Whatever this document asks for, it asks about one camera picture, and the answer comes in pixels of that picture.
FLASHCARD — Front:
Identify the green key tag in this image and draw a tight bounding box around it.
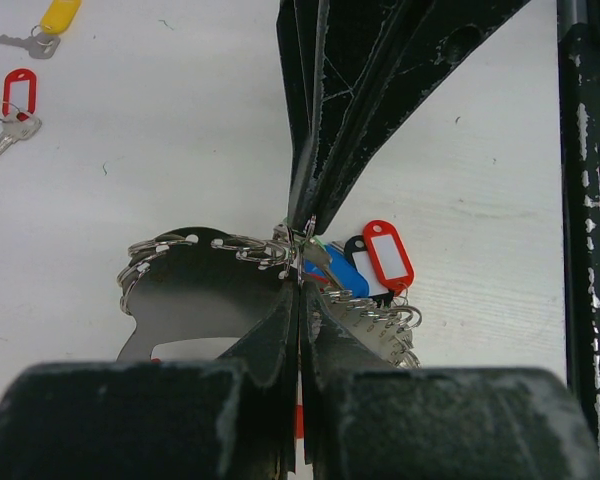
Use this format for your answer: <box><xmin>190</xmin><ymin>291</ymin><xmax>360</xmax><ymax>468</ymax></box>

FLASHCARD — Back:
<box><xmin>282</xmin><ymin>215</ymin><xmax>325</xmax><ymax>247</ymax></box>

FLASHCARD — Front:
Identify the black key tag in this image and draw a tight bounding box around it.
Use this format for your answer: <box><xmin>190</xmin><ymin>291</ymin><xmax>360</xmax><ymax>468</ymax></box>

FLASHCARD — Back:
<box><xmin>344</xmin><ymin>235</ymin><xmax>394</xmax><ymax>307</ymax></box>

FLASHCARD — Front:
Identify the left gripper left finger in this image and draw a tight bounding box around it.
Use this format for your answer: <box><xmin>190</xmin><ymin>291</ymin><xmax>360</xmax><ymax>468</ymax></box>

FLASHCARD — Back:
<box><xmin>0</xmin><ymin>282</ymin><xmax>300</xmax><ymax>479</ymax></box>

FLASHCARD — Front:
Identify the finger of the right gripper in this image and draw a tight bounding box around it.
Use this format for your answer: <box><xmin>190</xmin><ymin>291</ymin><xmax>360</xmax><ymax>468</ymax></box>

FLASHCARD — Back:
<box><xmin>275</xmin><ymin>0</ymin><xmax>361</xmax><ymax>231</ymax></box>
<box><xmin>309</xmin><ymin>1</ymin><xmax>524</xmax><ymax>234</ymax></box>

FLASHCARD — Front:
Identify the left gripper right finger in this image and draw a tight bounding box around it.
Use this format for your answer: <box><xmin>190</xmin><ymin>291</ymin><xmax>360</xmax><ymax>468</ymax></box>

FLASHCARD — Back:
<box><xmin>299</xmin><ymin>283</ymin><xmax>600</xmax><ymax>479</ymax></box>

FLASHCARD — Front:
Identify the yellow tag key right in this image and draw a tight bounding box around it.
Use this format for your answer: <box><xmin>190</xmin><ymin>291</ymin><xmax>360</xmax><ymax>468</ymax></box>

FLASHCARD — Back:
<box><xmin>0</xmin><ymin>0</ymin><xmax>82</xmax><ymax>60</ymax></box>

